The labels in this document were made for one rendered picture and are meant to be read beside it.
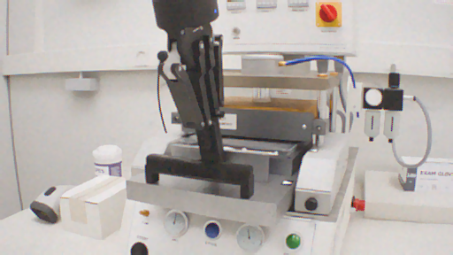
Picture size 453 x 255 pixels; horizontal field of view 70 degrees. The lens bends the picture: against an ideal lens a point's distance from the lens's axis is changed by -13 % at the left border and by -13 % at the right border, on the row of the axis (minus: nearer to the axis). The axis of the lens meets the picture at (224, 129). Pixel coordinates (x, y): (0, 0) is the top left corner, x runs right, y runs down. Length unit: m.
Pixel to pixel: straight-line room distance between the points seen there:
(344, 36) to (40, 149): 1.54
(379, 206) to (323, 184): 0.48
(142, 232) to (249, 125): 0.25
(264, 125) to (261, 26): 0.30
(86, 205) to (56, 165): 1.04
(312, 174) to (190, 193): 0.17
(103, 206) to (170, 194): 0.36
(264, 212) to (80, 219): 0.52
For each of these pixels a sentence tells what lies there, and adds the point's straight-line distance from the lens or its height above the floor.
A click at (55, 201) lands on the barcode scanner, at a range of 0.96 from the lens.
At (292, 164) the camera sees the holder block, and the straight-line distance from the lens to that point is 0.54.
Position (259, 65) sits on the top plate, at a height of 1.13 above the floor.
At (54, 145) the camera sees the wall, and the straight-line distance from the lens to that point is 1.85.
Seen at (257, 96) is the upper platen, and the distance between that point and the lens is 0.68.
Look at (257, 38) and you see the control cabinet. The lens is 0.84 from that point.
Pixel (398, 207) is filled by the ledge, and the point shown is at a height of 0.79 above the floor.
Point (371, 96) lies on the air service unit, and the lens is 0.77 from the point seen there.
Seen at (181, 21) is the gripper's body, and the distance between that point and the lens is 0.41.
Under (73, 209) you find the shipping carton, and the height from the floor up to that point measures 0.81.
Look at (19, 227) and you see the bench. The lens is 0.97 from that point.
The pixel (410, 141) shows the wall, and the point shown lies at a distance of 1.26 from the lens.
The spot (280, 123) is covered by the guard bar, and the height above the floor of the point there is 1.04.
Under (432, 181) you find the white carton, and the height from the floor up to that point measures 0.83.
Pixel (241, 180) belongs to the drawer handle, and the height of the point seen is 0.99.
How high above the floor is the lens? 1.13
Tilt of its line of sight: 10 degrees down
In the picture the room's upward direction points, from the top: straight up
